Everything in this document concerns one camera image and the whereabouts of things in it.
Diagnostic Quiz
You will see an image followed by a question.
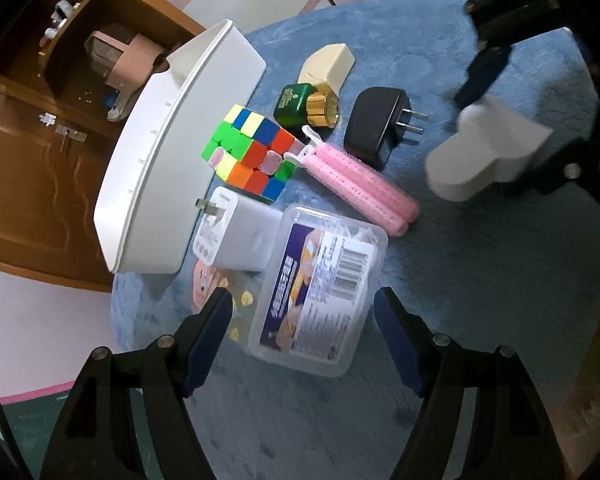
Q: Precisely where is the white phone charger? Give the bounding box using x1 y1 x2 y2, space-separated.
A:
192 186 283 272

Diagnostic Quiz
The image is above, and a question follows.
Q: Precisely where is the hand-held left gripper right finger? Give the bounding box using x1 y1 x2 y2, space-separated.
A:
373 287 561 480

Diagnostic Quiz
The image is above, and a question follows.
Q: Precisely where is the multicoloured puzzle cube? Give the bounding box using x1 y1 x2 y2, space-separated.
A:
202 104 306 204

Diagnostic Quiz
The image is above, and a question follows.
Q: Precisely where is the brown wooden shelf cabinet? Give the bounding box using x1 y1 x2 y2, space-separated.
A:
0 0 208 128

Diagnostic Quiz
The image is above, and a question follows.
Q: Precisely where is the brown wooden door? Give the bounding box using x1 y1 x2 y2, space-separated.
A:
0 72 131 293

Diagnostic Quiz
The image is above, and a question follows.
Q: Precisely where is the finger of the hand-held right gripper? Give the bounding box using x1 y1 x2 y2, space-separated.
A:
505 125 600 213
452 0 576 111

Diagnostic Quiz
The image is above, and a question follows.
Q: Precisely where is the white plastic bin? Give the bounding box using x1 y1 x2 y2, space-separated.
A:
93 19 267 275

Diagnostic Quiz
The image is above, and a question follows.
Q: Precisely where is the clear plastic box with label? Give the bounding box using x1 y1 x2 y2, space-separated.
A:
246 205 388 378

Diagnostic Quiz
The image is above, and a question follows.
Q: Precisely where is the green chalkboard with pink frame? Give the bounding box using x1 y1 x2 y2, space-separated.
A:
0 384 78 480

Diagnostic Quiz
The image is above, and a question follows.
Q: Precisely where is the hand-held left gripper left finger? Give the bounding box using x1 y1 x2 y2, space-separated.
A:
45 287 233 480

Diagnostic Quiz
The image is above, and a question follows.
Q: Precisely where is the black power adapter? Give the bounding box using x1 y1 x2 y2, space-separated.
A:
343 87 428 171

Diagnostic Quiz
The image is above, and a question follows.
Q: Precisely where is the beige plastic box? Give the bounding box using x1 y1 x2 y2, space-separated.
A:
298 43 357 92

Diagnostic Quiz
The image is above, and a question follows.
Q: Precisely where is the green bottle with gold cap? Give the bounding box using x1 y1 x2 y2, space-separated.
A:
273 82 342 130

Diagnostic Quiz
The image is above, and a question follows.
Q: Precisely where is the white wall plug adapter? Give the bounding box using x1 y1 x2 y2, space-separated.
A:
425 94 555 203

